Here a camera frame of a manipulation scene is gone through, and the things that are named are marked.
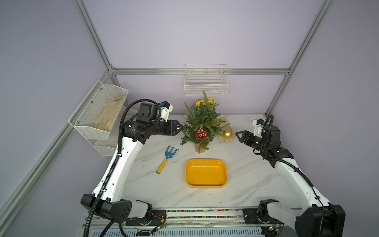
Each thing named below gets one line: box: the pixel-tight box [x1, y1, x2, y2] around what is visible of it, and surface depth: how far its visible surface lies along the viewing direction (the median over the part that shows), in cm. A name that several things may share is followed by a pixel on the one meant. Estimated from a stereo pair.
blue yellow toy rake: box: [155, 145, 180, 175], surface depth 97 cm
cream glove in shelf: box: [92, 95, 127, 132], surface depth 83 cm
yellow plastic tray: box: [185, 159, 228, 189], surface depth 91 cm
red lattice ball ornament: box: [195, 128, 208, 141], surface depth 70 cm
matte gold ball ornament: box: [222, 128, 233, 140], surface depth 85 cm
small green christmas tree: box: [180, 90, 230, 154], surface depth 80 cm
